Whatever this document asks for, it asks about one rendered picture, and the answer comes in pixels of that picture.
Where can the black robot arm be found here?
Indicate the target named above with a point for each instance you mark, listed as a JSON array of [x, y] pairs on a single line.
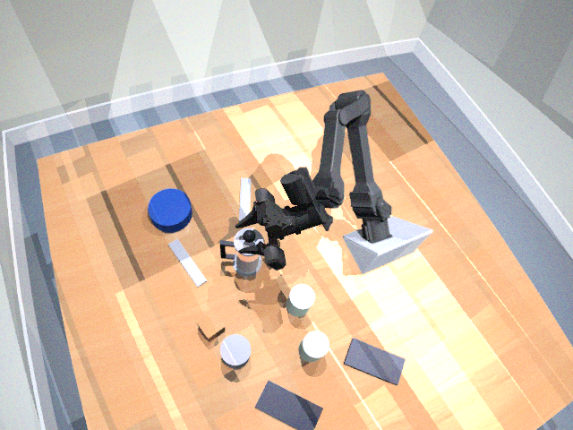
[[350, 111]]

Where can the french press coffee maker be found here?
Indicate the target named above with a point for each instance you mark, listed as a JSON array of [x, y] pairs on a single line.
[[245, 265]]

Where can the white flat bar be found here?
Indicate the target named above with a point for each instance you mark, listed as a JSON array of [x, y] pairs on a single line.
[[184, 258], [245, 196]]

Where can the white cylinder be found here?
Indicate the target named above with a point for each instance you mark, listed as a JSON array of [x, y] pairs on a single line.
[[314, 346], [300, 300]]

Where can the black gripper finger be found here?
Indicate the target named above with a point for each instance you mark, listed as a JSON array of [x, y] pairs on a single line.
[[250, 219], [254, 249]]

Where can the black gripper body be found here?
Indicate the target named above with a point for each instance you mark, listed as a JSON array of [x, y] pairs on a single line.
[[274, 255]]

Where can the blue short cylinder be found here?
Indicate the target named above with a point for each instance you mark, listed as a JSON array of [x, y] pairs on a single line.
[[170, 210]]

